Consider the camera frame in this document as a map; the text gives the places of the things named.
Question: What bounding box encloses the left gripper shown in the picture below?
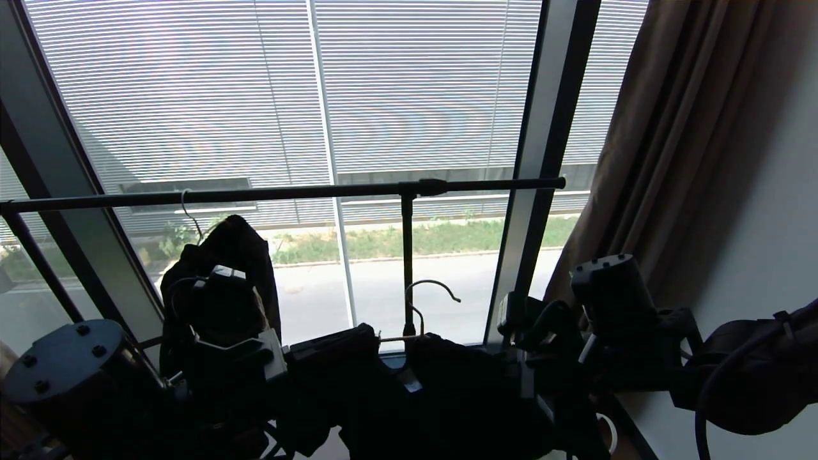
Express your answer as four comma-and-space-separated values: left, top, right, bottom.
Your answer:
189, 327, 289, 416

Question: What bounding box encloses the window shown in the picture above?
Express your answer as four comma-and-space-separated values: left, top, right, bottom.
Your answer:
0, 0, 651, 358

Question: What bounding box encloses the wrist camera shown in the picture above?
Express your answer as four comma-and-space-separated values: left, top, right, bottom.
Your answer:
497, 291, 579, 349
184, 264, 269, 349

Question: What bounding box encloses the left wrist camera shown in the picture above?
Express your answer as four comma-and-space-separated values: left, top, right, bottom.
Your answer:
184, 264, 269, 349

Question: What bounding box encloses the pink clothes hanger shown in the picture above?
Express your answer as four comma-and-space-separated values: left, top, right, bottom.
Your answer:
180, 188, 205, 242
377, 279, 462, 344

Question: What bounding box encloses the white laundry basket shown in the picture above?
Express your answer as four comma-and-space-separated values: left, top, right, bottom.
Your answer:
594, 412, 619, 456

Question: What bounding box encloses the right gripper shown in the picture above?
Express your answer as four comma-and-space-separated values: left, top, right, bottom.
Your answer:
504, 344, 579, 416

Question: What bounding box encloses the brown curtain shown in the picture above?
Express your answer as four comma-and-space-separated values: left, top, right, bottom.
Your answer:
543, 0, 793, 311

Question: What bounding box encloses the black clothes rack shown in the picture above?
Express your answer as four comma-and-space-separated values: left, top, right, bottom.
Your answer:
0, 178, 567, 342

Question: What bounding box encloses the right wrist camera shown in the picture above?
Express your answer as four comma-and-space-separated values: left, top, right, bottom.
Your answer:
497, 291, 579, 349

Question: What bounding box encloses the black garment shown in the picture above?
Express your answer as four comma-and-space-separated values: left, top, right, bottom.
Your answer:
158, 215, 282, 384
281, 331, 558, 460

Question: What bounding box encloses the black cable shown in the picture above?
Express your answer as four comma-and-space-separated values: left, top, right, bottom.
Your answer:
694, 299, 818, 460
167, 276, 208, 326

